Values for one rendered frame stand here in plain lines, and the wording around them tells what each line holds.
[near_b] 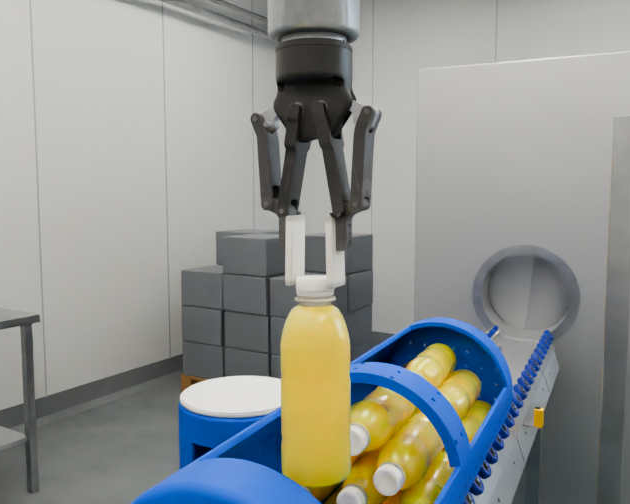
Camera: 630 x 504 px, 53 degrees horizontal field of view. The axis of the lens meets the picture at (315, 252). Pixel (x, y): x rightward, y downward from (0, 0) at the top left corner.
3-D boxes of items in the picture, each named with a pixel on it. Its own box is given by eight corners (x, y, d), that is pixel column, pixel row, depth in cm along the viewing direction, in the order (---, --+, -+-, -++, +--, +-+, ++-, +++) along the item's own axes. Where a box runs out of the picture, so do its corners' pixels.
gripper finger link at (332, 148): (325, 108, 64) (338, 104, 63) (346, 217, 64) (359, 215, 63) (308, 103, 61) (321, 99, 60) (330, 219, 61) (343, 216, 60)
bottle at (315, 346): (356, 486, 62) (356, 296, 61) (284, 491, 61) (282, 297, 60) (344, 459, 69) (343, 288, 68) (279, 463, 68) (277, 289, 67)
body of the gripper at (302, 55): (368, 46, 63) (368, 141, 64) (293, 55, 67) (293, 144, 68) (338, 29, 57) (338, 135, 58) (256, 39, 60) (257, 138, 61)
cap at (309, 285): (337, 296, 62) (337, 278, 62) (297, 297, 62) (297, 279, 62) (331, 292, 66) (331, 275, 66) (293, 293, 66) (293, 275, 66)
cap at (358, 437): (357, 457, 90) (352, 462, 89) (337, 437, 91) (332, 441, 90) (373, 439, 89) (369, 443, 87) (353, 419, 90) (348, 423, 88)
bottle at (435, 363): (460, 373, 130) (437, 401, 114) (427, 377, 134) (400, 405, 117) (453, 340, 130) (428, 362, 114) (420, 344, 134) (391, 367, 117)
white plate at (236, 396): (161, 388, 151) (161, 393, 151) (213, 422, 129) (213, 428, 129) (261, 369, 167) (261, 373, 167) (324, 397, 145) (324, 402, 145)
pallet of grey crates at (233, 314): (373, 391, 481) (374, 233, 470) (318, 424, 413) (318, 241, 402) (246, 368, 544) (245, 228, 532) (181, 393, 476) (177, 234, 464)
